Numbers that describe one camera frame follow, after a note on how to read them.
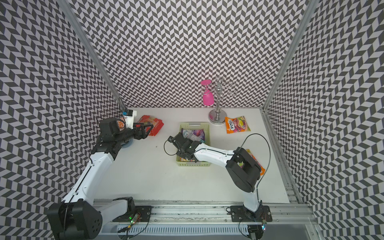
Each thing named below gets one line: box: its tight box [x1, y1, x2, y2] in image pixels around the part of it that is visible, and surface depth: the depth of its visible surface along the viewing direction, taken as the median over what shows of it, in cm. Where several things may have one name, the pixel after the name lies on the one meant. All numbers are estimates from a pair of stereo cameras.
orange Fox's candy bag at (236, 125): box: [225, 116, 251, 134], surface depth 107 cm
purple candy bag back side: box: [180, 128, 205, 143], surface depth 101 cm
